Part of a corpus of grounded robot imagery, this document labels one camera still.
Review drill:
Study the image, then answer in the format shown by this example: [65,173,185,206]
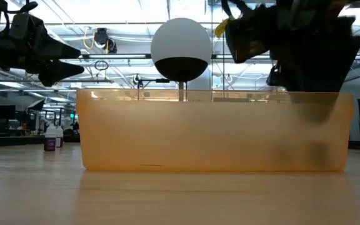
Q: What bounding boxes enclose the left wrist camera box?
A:
[8,12,45,48]

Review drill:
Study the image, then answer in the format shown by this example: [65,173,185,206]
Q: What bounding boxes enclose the small hanging cable reel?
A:
[132,74,144,89]

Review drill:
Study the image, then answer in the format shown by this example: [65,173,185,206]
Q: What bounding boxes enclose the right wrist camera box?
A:
[225,6,274,64]

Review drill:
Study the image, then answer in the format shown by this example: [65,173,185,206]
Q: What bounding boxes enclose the purple food colouring bottle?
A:
[43,123,58,153]

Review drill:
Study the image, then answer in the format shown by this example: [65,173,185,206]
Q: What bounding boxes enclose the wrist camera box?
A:
[225,6,274,64]
[8,12,45,48]

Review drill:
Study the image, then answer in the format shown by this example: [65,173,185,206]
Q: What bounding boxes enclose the black computer monitor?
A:
[0,105,16,121]

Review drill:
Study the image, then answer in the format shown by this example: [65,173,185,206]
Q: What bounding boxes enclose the white globe lamp black base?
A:
[150,17,213,103]

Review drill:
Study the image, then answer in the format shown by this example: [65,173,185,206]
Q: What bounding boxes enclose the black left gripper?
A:
[0,24,86,88]

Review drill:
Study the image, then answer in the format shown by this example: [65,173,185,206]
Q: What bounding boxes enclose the large hanging cable reel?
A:
[92,27,118,54]

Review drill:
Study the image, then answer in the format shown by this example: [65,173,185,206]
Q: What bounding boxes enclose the black left camera cable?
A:
[3,1,39,32]

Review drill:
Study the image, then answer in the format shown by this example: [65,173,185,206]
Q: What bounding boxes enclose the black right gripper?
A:
[273,9,360,124]

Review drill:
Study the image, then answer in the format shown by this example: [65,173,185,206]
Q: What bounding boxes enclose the orange translucent plastic bin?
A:
[76,89,355,173]

